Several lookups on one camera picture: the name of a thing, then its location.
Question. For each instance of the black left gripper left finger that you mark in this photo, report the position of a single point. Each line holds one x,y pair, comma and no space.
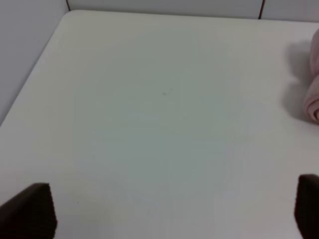
29,215

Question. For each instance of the rolled pink towel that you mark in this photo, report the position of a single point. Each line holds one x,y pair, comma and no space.
311,102

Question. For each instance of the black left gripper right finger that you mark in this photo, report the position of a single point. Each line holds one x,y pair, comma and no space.
307,206

